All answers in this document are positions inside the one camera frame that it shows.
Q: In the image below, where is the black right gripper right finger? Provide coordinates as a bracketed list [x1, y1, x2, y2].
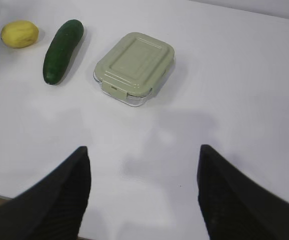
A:
[197, 144, 289, 240]

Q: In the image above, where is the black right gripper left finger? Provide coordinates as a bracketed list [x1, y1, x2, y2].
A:
[0, 146, 92, 240]

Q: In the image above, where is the green lidded glass container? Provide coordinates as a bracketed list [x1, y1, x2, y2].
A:
[93, 32, 175, 107]

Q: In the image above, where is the green cucumber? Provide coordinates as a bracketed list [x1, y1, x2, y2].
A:
[42, 19, 84, 86]

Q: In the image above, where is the yellow lemon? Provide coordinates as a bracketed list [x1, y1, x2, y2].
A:
[0, 20, 39, 49]

